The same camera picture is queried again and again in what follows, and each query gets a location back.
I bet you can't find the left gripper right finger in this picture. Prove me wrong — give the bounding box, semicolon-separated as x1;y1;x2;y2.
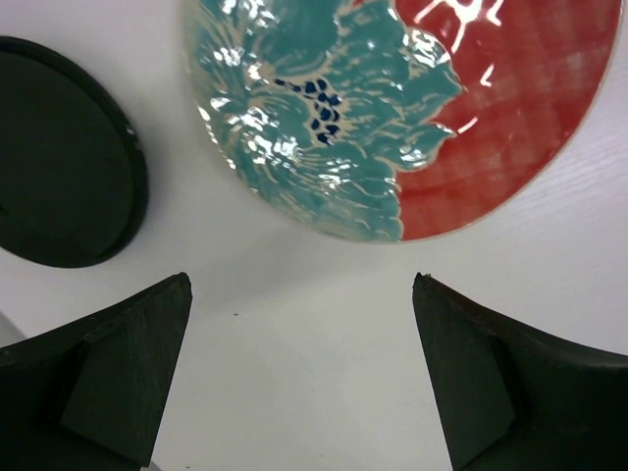
412;274;627;470

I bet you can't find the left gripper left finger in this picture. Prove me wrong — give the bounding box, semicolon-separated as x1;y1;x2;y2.
1;273;192;469

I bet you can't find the small black plate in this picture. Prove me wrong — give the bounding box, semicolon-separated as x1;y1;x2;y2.
1;36;149;269

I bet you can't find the teal red floral plate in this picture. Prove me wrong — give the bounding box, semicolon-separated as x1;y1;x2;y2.
182;1;623;243

